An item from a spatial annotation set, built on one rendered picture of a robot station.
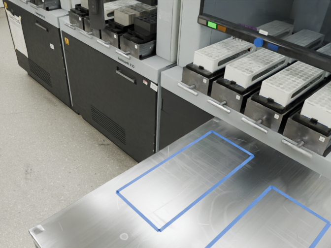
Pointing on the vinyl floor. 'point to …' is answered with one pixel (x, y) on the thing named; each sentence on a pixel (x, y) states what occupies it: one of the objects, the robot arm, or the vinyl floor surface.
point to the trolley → (200, 200)
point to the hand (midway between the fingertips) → (96, 12)
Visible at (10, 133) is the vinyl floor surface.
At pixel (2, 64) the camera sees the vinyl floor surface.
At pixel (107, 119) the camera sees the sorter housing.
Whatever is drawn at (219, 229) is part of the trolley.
